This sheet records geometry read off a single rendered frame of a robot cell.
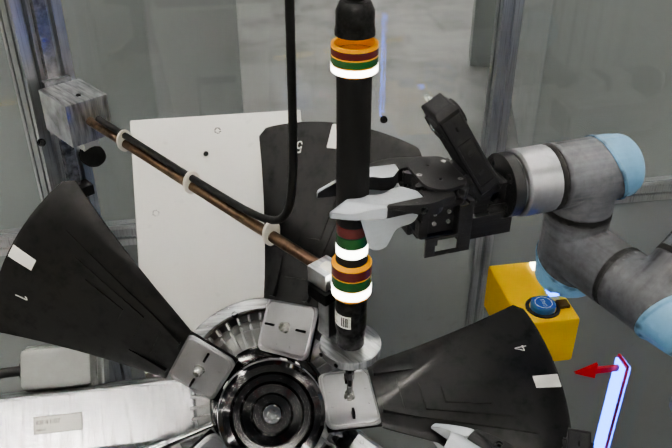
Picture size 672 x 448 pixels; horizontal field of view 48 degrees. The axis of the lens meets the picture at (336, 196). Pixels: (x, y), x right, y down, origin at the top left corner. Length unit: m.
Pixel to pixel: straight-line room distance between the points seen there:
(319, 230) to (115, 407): 0.35
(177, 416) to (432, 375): 0.33
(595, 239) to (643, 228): 1.01
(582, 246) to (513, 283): 0.44
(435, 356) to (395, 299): 0.81
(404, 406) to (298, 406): 0.13
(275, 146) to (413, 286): 0.85
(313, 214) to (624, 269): 0.36
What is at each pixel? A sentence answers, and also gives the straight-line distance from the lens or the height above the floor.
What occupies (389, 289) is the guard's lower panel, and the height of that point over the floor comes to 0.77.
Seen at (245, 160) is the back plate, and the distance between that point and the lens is 1.17.
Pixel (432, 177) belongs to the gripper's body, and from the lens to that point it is 0.78.
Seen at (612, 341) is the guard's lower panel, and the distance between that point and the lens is 2.10.
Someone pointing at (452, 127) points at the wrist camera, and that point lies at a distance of 0.75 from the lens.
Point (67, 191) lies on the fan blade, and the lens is 0.90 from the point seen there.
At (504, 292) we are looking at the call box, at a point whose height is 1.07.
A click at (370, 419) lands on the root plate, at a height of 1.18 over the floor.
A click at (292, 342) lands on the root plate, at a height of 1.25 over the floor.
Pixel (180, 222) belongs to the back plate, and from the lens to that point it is 1.15.
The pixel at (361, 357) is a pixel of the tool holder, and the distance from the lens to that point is 0.86.
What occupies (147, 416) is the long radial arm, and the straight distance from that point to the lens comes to 1.04.
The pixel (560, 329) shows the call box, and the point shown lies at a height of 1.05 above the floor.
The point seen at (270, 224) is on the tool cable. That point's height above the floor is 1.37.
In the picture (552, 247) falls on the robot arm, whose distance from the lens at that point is 0.91.
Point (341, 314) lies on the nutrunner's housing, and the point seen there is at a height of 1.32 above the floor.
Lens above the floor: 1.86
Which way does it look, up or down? 31 degrees down
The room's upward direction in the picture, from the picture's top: straight up
